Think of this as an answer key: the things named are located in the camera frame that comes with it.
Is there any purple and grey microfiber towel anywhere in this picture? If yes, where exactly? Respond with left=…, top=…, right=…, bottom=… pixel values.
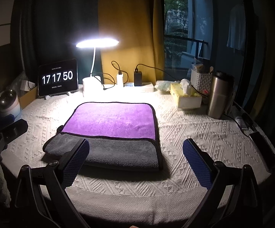
left=43, top=102, right=163, bottom=171

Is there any cardboard box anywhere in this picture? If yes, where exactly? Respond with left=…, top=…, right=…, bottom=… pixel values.
left=19, top=87, right=38, bottom=109

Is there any white textured tablecloth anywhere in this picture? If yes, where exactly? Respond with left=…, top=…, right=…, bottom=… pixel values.
left=2, top=89, right=269, bottom=225

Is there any small white box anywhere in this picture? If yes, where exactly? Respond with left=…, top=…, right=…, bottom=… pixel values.
left=20, top=80, right=36, bottom=92

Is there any white tablet stand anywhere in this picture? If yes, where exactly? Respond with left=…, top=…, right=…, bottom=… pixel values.
left=44, top=91, right=71, bottom=100

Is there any tablet showing clock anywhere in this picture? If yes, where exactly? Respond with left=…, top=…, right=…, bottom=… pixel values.
left=37, top=59, right=79, bottom=97

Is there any stainless steel tumbler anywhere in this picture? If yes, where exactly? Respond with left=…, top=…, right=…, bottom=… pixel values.
left=207, top=71, right=234, bottom=119

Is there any yellow tissue box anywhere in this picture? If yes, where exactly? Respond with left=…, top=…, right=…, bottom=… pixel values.
left=170, top=79, right=202, bottom=110

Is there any white desk lamp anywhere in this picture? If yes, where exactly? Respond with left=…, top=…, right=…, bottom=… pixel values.
left=76, top=37, right=119, bottom=97

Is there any white slotted basket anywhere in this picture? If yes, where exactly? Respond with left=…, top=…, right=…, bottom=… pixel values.
left=191, top=64, right=212, bottom=94

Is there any wet wipes pack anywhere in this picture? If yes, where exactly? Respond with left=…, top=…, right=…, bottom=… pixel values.
left=155, top=80, right=175, bottom=92

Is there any dark green curtain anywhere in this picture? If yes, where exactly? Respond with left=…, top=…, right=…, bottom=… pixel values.
left=10, top=0, right=101, bottom=83

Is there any white power strip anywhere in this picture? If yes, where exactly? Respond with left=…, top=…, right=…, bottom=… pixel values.
left=123, top=81, right=155, bottom=92

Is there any white charger plug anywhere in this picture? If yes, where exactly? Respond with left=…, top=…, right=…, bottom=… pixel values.
left=116, top=73, right=124, bottom=88

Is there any black charger plug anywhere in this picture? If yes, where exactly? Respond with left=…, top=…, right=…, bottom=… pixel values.
left=134, top=70, right=143, bottom=86

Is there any yellow curtain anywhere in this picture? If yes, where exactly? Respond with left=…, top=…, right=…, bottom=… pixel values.
left=98, top=0, right=165, bottom=83

